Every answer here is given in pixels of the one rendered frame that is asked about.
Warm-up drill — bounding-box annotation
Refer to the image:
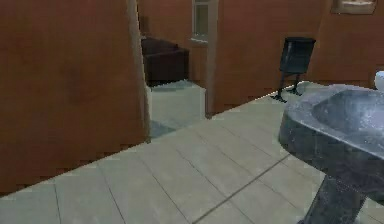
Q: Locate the white round object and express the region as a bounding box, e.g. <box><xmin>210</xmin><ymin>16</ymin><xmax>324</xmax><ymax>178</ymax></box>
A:
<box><xmin>374</xmin><ymin>70</ymin><xmax>384</xmax><ymax>91</ymax></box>

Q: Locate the dark brown sofa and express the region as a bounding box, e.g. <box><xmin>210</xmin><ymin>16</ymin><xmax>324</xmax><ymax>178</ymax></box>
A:
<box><xmin>140</xmin><ymin>35</ymin><xmax>190</xmax><ymax>88</ymax></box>

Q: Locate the dark grey pedestal sink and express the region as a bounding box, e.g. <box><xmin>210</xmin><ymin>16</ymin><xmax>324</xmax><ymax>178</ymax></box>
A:
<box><xmin>278</xmin><ymin>83</ymin><xmax>384</xmax><ymax>224</ymax></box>

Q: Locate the grey framed window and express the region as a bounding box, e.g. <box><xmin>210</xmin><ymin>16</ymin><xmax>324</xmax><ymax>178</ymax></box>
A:
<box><xmin>191</xmin><ymin>0</ymin><xmax>212</xmax><ymax>44</ymax></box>

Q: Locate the framed wall picture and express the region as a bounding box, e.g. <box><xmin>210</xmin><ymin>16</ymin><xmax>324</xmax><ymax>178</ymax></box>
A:
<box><xmin>330</xmin><ymin>0</ymin><xmax>378</xmax><ymax>16</ymax></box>

